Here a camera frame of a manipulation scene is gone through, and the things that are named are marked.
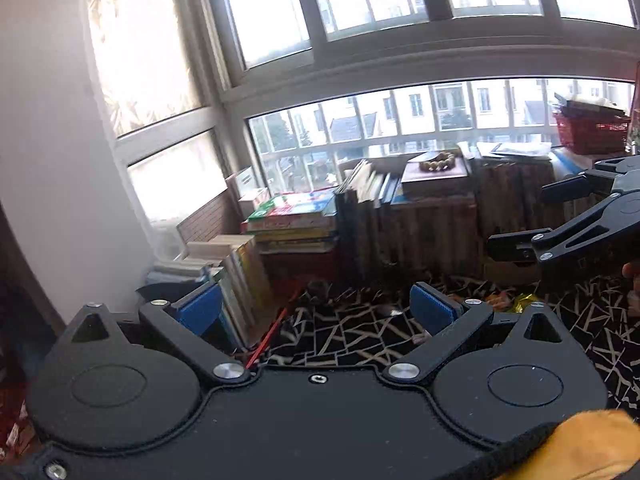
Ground stack of papers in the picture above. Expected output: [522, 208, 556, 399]
[470, 140, 553, 162]

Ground black white patterned blanket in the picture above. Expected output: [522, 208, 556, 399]
[260, 274, 640, 413]

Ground yellow cloth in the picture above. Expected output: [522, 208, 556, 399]
[500, 409, 640, 480]

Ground tall dark upright books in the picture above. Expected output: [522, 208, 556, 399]
[334, 159, 401, 273]

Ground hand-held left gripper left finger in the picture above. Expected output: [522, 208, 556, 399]
[69, 282, 252, 387]

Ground beige upright books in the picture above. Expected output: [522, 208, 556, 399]
[185, 234, 275, 352]

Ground large bay window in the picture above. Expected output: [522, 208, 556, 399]
[85, 0, 640, 241]

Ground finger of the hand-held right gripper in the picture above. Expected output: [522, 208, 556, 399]
[487, 191, 640, 267]
[541, 156, 640, 206]

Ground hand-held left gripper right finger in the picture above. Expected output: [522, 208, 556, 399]
[384, 282, 568, 387]

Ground red stick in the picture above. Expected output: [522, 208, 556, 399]
[244, 285, 303, 370]

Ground wooden bead bracelet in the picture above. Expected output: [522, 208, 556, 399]
[419, 151, 457, 172]

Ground white box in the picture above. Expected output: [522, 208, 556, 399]
[225, 166, 271, 220]

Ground brown wooden board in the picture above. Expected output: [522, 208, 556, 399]
[176, 194, 241, 246]

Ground brown hardcover book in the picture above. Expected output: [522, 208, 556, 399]
[400, 157, 472, 200]

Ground gold wrapper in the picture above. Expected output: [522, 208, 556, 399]
[505, 292, 540, 314]

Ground red plastic basket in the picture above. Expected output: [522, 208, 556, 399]
[552, 109, 632, 156]

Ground white blue striped bag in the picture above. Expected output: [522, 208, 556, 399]
[551, 147, 598, 183]

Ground stack of colourful books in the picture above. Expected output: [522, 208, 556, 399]
[241, 189, 342, 256]

